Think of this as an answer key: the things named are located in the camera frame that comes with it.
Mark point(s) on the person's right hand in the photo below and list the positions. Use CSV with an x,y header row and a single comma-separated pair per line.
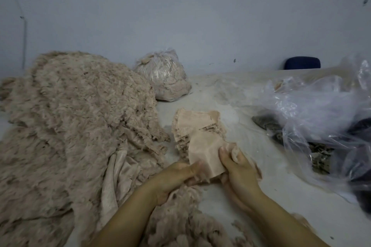
x,y
240,175

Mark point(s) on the person's left hand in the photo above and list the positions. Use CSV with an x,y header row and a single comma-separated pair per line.
x,y
174,177

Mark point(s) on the beige scrap strips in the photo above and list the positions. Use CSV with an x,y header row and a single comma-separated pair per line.
x,y
174,221

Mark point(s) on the stack of sorted beige pieces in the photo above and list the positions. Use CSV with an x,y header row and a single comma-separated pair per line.
x,y
194,122

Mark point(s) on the large pile beige fabric scraps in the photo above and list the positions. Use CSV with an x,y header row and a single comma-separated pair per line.
x,y
69,134

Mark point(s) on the person's right forearm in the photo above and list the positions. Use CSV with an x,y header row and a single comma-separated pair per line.
x,y
284,229

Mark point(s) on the beige fur pile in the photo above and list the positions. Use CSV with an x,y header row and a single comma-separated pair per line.
x,y
283,85

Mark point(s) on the large clear plastic bag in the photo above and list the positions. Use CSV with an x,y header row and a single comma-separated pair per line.
x,y
322,113

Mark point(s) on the clear bag of beige scraps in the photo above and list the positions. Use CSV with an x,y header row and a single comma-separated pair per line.
x,y
163,75

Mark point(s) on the blue chair back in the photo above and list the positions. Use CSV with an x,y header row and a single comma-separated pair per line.
x,y
302,63

